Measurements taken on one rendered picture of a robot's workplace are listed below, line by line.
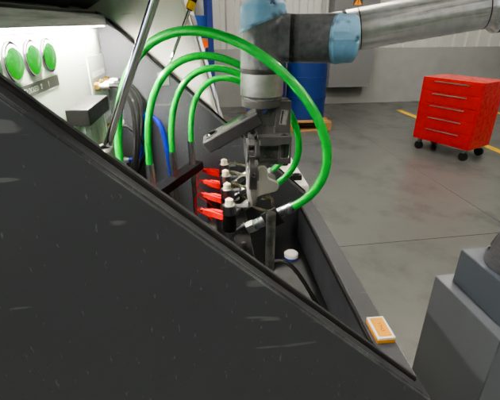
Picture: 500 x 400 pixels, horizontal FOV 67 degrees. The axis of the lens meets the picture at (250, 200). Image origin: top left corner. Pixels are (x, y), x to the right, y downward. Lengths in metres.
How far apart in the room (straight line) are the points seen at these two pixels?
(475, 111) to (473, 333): 3.83
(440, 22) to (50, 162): 0.68
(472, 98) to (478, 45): 4.34
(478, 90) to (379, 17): 3.98
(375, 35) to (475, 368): 0.80
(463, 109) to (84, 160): 4.61
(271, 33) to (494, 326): 0.80
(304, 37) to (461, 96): 4.22
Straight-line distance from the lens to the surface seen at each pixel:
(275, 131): 0.70
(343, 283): 0.80
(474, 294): 1.11
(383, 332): 0.70
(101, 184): 0.37
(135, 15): 1.05
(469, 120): 4.79
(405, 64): 8.22
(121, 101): 0.38
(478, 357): 1.11
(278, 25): 0.65
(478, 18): 0.84
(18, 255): 0.43
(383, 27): 0.79
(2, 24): 0.53
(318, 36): 0.65
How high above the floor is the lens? 1.43
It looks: 25 degrees down
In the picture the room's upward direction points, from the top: straight up
